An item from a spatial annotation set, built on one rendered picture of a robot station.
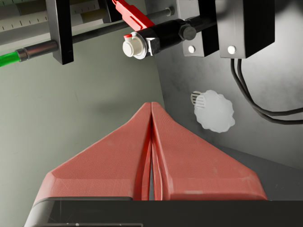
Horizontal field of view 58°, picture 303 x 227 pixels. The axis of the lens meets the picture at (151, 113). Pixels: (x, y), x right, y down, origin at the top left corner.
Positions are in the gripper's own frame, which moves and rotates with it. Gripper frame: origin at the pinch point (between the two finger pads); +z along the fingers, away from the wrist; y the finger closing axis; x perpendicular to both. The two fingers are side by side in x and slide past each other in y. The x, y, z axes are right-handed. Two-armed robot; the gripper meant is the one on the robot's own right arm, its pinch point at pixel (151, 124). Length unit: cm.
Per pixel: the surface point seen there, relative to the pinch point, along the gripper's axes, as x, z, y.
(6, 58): 8.2, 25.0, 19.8
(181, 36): 2.9, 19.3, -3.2
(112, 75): 20.8, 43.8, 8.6
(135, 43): 2.5, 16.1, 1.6
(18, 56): 8.3, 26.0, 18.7
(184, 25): 1.9, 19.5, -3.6
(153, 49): 2.5, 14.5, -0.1
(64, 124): 25.9, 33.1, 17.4
